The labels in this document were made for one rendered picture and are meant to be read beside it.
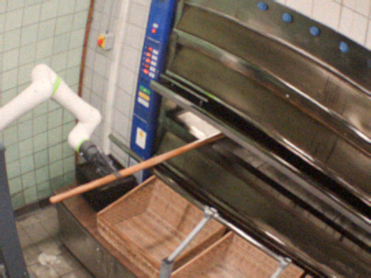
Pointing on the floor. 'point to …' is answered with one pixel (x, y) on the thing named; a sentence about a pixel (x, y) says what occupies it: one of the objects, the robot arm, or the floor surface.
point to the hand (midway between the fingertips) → (115, 175)
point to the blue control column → (158, 12)
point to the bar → (200, 221)
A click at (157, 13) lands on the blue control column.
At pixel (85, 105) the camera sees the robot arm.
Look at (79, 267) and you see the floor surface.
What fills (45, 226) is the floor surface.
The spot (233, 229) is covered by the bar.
